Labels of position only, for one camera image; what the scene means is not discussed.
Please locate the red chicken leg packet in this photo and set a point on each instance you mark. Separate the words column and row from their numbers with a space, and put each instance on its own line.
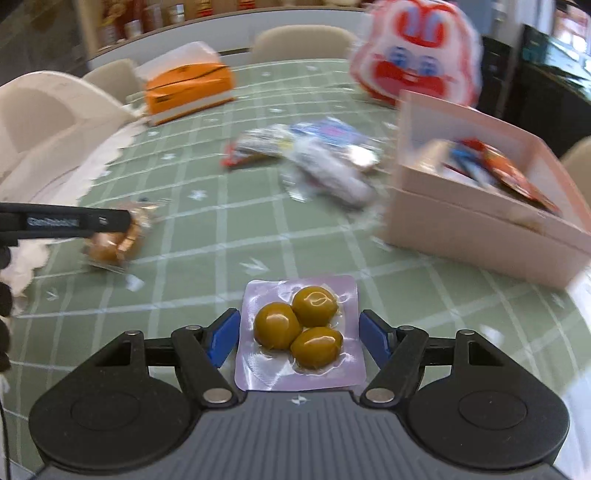
column 517, row 177

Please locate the green checkered tablecloth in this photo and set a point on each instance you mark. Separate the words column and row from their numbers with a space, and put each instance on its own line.
column 184, row 286

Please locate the beige dining chair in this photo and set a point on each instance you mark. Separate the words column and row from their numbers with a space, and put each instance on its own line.
column 300, row 44
column 579, row 161
column 113, row 78

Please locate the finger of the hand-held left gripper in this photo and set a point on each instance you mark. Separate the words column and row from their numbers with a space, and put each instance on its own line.
column 113, row 220

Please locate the white lace doily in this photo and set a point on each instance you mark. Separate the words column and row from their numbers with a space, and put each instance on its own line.
column 99, row 161

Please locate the brown pastry clear packet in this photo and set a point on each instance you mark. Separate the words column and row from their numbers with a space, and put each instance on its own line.
column 117, row 247

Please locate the pink blue candy bag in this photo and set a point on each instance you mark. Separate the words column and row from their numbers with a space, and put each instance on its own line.
column 332, row 131

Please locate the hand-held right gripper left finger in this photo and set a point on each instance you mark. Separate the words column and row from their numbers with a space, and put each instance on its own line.
column 222, row 339

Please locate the orange tissue pack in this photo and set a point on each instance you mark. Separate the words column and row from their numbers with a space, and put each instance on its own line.
column 184, row 87

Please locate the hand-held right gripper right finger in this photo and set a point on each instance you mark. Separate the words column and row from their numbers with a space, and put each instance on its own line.
column 375, row 339

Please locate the black cabinet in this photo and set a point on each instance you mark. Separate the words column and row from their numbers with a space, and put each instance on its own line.
column 531, row 92

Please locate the pink cardboard box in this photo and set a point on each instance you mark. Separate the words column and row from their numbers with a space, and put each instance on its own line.
column 461, row 240

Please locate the person's left hand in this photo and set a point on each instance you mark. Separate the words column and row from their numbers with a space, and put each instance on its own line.
column 3, row 300

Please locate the wooden shelf cabinet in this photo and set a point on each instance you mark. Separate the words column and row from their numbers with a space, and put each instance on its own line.
column 138, row 18

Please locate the grey foil snack packet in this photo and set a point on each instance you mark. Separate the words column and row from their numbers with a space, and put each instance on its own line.
column 332, row 179

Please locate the green olives vacuum packet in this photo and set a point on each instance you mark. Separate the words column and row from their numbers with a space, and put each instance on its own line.
column 295, row 323

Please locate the red white rabbit bag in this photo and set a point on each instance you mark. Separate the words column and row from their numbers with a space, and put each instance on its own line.
column 415, row 60

